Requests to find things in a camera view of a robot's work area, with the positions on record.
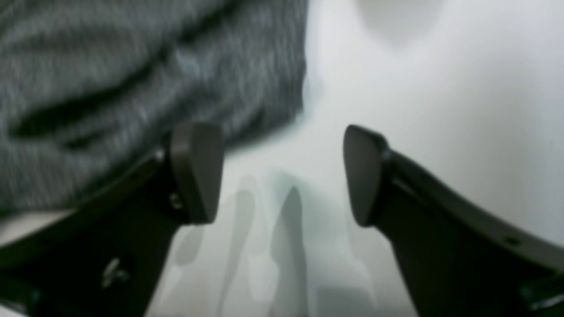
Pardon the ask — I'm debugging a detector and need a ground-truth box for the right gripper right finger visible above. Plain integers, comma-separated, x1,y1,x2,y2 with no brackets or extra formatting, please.
343,125,564,317

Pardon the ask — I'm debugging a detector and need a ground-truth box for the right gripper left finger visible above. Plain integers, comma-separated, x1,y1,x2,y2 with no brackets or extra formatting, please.
1,121,224,317

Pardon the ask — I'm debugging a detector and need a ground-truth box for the grey long-sleeve t-shirt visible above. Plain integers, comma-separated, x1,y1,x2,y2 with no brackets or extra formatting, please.
0,0,309,217

